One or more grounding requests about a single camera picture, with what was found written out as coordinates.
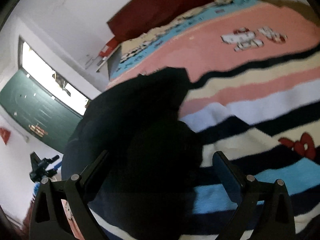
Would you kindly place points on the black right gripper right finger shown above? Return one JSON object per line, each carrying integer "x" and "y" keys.
{"x": 276, "y": 219}

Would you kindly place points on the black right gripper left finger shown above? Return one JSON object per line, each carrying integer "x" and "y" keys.
{"x": 49, "y": 220}

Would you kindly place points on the black large garment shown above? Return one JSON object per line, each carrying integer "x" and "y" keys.
{"x": 151, "y": 156}

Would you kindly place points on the dark green door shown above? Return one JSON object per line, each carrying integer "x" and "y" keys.
{"x": 35, "y": 109}

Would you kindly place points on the Hello Kitty striped blanket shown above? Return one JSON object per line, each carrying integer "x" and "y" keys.
{"x": 254, "y": 95}

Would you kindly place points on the red box on shelf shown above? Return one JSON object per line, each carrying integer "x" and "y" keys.
{"x": 109, "y": 47}

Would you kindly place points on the beige patterned pillow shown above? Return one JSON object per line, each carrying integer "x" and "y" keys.
{"x": 133, "y": 46}

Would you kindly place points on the dark red headboard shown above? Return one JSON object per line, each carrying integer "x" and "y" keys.
{"x": 139, "y": 16}

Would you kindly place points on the red wall decoration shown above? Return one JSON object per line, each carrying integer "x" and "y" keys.
{"x": 5, "y": 135}

